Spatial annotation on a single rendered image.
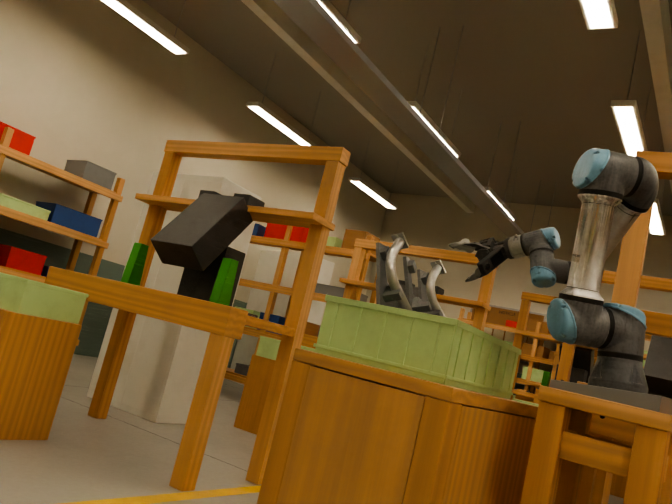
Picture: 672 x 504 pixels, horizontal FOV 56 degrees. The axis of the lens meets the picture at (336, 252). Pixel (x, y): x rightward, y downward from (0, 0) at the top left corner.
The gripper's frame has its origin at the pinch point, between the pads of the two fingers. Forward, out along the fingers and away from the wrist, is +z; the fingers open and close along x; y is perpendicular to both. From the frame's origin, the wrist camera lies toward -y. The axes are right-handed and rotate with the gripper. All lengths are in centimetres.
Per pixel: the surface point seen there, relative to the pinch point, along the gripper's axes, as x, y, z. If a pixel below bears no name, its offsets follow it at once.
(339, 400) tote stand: 2, -72, 14
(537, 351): -555, 772, 294
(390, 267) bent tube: 21.2, -37.7, 1.6
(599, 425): -54, -25, -34
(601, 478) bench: -106, 6, -15
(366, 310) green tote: 17, -53, 5
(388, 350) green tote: 8, -61, 0
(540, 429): -26, -57, -30
